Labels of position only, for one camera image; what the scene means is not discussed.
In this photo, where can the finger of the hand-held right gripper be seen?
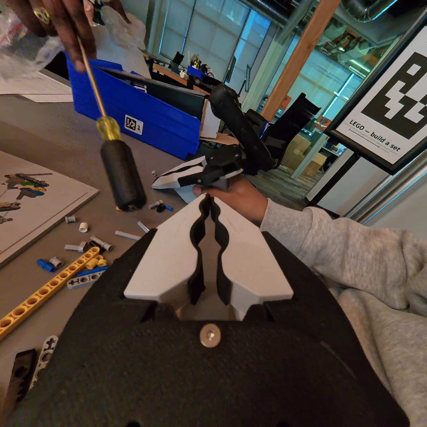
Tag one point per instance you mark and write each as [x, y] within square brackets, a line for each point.
[190, 165]
[166, 183]

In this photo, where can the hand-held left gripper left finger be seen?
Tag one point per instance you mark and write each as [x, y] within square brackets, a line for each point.
[156, 267]

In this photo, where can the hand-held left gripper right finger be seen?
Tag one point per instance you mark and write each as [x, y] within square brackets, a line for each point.
[257, 267]

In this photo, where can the person's right forearm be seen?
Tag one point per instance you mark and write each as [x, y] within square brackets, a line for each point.
[367, 253]

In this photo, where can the thin blue lego beam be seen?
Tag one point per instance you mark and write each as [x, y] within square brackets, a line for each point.
[93, 270]

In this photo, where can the scattered small lego pieces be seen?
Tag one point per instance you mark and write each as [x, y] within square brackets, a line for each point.
[84, 228]

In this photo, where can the long yellow lego beam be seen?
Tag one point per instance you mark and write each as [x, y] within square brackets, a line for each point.
[50, 287]

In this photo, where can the lego instruction booklet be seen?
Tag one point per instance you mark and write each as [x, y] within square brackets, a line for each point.
[50, 206]

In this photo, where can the light grey cross-hole lego beam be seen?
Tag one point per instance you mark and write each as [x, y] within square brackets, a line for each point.
[45, 360]

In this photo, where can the black lego beam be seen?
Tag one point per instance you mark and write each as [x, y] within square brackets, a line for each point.
[21, 377]

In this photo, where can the person's right hand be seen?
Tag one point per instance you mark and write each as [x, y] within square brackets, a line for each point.
[243, 200]

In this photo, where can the brown cardboard box flap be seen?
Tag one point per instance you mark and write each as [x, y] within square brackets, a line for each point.
[210, 123]

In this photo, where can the black chair with striped jacket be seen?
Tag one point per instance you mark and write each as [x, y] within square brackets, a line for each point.
[290, 133]

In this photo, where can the yellow black screwdriver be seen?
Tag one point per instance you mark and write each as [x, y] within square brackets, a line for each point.
[121, 173]

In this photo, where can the brown cardboard boxes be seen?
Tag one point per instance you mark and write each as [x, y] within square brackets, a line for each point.
[300, 153]

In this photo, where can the blue bin with square label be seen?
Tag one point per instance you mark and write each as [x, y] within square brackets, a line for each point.
[160, 113]

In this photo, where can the black cardboard box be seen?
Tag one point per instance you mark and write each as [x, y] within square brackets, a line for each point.
[166, 90]

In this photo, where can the small blue bin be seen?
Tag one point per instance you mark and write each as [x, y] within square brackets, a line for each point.
[195, 70]

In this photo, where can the background office desk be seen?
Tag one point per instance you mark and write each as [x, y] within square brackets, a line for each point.
[173, 77]

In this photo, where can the slanted wooden beam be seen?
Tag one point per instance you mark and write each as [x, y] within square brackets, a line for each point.
[300, 60]

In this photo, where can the framed marker sign on stand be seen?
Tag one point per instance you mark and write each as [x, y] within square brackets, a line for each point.
[383, 116]

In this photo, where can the clear plastic bag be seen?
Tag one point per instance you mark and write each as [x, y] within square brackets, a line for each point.
[116, 40]
[26, 50]

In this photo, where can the person's grey sweatshirt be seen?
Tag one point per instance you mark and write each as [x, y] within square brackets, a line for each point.
[393, 350]

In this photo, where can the white paper sheets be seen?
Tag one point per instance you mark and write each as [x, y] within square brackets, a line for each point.
[33, 86]

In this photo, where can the silver ventilation duct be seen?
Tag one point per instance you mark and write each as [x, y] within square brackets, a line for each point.
[373, 10]

